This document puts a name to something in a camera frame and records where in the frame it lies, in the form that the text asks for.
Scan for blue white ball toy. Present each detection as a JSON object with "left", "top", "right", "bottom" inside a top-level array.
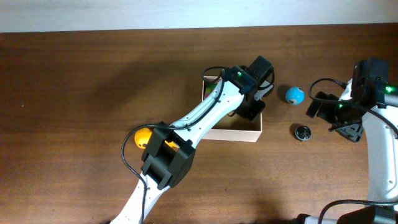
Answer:
[{"left": 285, "top": 87, "right": 305, "bottom": 105}]

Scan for pastel rubik's cube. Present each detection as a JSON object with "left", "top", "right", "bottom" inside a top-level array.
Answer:
[{"left": 203, "top": 83, "right": 217, "bottom": 99}]

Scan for yellow rubber animal toy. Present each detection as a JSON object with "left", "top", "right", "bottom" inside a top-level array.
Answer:
[{"left": 134, "top": 128, "right": 179, "bottom": 149}]

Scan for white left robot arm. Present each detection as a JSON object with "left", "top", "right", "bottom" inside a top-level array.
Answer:
[{"left": 112, "top": 55, "right": 275, "bottom": 223}]

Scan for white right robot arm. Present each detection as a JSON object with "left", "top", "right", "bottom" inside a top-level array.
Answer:
[{"left": 293, "top": 58, "right": 397, "bottom": 224}]

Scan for beige cardboard box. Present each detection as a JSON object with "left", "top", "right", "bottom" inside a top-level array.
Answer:
[{"left": 203, "top": 82, "right": 262, "bottom": 142}]

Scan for black round cap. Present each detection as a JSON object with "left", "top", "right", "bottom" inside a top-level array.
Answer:
[{"left": 294, "top": 125, "right": 312, "bottom": 141}]

